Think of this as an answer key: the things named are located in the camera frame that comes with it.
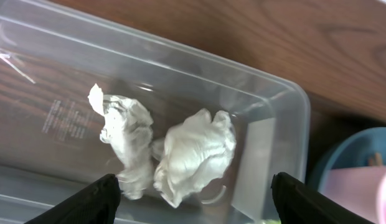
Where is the white napkin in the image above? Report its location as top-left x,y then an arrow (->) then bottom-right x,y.
153,108 -> 237,208

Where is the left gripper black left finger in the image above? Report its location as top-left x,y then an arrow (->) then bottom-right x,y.
26,174 -> 121,224

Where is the white tissue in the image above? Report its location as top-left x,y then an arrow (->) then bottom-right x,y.
88,84 -> 154,200

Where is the pink cup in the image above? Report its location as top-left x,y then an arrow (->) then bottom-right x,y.
319,166 -> 386,224

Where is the wooden chopstick right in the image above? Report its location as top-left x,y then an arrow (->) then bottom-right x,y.
374,152 -> 383,166

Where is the brown plastic tray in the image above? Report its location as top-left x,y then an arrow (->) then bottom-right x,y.
305,92 -> 386,182

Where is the dark blue plate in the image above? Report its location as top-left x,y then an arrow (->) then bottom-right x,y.
307,127 -> 386,192

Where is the clear plastic bin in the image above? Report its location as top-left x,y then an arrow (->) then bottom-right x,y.
0,0 -> 309,223

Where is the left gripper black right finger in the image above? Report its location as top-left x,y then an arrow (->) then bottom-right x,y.
271,172 -> 372,224

